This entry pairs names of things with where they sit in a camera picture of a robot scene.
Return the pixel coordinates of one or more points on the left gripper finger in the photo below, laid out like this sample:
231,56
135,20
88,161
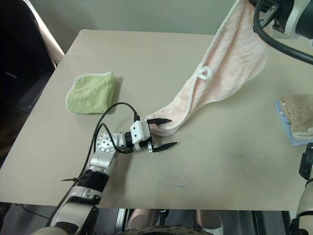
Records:
162,147
160,121

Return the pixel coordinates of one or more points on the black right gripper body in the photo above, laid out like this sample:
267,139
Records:
278,14

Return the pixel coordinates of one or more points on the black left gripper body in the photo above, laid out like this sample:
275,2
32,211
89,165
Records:
150,145

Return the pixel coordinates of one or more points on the pink terry towel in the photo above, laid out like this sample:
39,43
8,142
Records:
232,61

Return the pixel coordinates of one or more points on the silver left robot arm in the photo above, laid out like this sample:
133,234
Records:
102,156

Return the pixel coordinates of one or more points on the green folded towel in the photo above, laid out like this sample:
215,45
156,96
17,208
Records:
90,94

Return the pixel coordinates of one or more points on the beige folded towel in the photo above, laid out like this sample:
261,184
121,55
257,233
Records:
298,110

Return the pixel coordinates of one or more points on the blue folded towel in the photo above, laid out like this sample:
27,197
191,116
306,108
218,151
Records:
284,117

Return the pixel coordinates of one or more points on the pale pink rounded shape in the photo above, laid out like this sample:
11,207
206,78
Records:
210,220
140,218

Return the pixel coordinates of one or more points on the black zip tie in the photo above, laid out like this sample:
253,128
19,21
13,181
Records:
69,180

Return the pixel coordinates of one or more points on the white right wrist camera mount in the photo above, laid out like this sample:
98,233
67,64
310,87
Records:
292,19

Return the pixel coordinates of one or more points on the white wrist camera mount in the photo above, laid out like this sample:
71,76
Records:
292,19
140,132

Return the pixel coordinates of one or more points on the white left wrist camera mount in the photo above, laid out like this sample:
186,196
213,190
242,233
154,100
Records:
140,132

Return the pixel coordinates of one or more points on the aluminium frame profile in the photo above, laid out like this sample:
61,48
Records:
122,219

